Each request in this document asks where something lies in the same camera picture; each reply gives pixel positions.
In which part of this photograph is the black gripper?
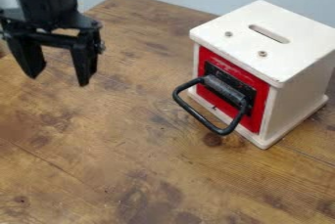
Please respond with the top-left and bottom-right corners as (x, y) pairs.
(0, 0), (103, 86)

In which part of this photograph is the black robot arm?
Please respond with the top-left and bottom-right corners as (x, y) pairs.
(0, 0), (104, 86)

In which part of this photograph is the red drawer front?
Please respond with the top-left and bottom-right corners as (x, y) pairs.
(196, 47), (269, 133)

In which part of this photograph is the white wooden drawer box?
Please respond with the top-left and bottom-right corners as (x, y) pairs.
(190, 0), (335, 150)

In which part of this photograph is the black metal drawer handle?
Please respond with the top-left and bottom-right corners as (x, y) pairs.
(171, 74), (251, 136)

